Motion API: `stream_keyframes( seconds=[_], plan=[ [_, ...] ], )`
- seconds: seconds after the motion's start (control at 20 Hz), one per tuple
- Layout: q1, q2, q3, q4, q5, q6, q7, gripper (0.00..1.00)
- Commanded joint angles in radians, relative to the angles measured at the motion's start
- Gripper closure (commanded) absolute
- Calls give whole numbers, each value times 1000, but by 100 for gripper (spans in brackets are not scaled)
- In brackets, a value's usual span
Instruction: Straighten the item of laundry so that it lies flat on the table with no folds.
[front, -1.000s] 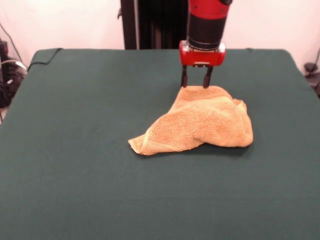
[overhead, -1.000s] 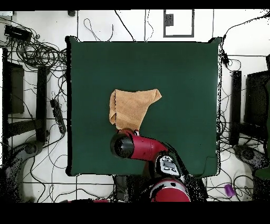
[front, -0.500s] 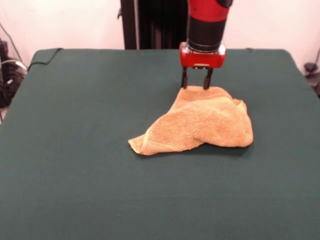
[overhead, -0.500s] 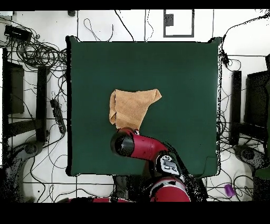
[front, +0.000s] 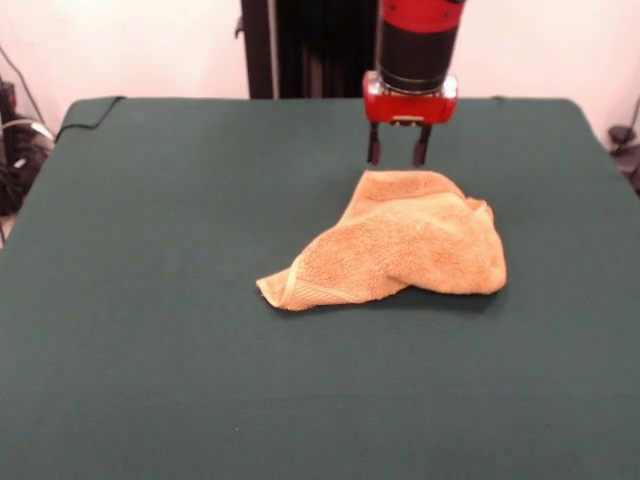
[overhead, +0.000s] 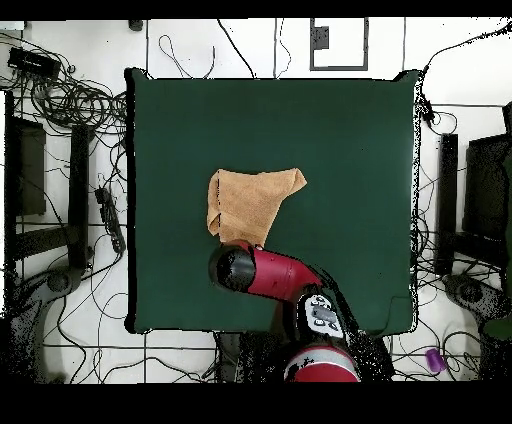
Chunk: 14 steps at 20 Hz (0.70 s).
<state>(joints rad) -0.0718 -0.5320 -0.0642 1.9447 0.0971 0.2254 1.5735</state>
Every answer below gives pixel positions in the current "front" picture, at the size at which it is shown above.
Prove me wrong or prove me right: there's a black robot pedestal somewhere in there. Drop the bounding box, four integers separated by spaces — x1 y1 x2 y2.
241 0 381 100

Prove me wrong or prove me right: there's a black floor equipment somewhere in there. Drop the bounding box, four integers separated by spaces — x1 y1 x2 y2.
607 124 640 196

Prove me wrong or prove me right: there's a dark green table cloth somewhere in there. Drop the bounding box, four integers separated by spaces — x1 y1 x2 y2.
0 95 640 480

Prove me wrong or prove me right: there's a pile of black cables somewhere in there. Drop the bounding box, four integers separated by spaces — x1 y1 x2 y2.
0 44 56 246

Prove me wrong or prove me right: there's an orange terry towel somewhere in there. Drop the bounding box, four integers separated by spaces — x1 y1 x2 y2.
255 168 508 312

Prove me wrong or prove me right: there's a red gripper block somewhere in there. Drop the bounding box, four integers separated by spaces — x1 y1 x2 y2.
362 70 459 168

